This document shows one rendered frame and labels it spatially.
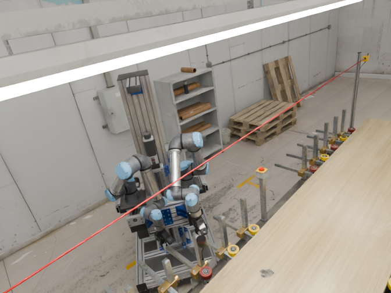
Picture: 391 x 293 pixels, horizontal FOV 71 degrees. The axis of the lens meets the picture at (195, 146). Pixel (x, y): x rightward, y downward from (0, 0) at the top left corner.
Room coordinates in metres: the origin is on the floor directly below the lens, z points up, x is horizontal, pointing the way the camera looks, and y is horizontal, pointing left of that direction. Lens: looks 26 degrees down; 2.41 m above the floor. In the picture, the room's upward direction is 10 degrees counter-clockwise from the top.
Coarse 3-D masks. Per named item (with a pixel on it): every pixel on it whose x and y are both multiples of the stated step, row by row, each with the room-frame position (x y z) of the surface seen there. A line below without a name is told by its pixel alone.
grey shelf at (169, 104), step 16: (160, 80) 4.21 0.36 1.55; (176, 80) 4.02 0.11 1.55; (192, 80) 4.76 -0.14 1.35; (208, 80) 4.60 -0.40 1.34; (160, 96) 4.20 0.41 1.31; (176, 96) 4.26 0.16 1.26; (192, 96) 4.17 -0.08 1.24; (208, 96) 4.64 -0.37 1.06; (160, 112) 4.29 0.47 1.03; (176, 112) 3.96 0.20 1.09; (208, 112) 4.35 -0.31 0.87; (176, 128) 3.99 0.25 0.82; (208, 128) 4.49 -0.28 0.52; (208, 144) 4.64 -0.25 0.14; (192, 160) 4.12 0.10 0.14
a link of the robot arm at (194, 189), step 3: (192, 186) 1.55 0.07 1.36; (195, 186) 1.55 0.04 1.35; (183, 189) 1.54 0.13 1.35; (186, 189) 1.53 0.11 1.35; (189, 189) 1.53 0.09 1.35; (192, 189) 1.52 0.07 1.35; (195, 189) 1.52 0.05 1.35; (198, 189) 1.54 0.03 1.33; (183, 192) 1.51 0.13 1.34; (186, 192) 1.51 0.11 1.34; (189, 192) 1.50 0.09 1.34; (192, 192) 1.48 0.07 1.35; (195, 192) 1.49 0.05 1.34; (198, 192) 1.51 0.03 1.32; (183, 195) 1.50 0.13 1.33; (186, 195) 1.50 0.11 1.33; (198, 195) 1.48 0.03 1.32; (183, 198) 1.50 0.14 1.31
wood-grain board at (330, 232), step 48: (384, 144) 2.39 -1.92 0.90; (336, 192) 1.78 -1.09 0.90; (384, 192) 1.68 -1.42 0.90; (288, 240) 1.37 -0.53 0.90; (336, 240) 1.30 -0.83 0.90; (384, 240) 1.24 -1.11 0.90; (240, 288) 1.08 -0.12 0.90; (288, 288) 1.03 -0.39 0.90; (336, 288) 0.98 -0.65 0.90; (384, 288) 0.93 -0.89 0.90
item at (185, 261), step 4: (168, 248) 1.52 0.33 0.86; (172, 248) 1.52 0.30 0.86; (172, 252) 1.48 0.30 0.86; (176, 252) 1.47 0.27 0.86; (176, 256) 1.44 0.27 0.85; (180, 256) 1.43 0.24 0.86; (180, 260) 1.41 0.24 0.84; (184, 260) 1.38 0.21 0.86; (188, 260) 1.38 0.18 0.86; (184, 264) 1.38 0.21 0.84; (188, 264) 1.35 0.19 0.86; (192, 264) 1.34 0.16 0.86; (192, 268) 1.31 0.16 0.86; (200, 276) 1.26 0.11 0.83; (208, 280) 1.21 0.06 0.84
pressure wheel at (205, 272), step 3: (204, 267) 1.26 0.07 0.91; (207, 267) 1.26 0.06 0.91; (210, 267) 1.25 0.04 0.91; (201, 270) 1.24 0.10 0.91; (204, 270) 1.24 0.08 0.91; (207, 270) 1.24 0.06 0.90; (210, 270) 1.23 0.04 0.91; (201, 273) 1.22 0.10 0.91; (204, 273) 1.22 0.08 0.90; (207, 273) 1.21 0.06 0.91; (210, 273) 1.21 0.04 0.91; (201, 276) 1.21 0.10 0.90; (204, 276) 1.20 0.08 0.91; (207, 276) 1.19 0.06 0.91; (210, 276) 1.20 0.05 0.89; (204, 279) 1.19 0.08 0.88; (207, 279) 1.19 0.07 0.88
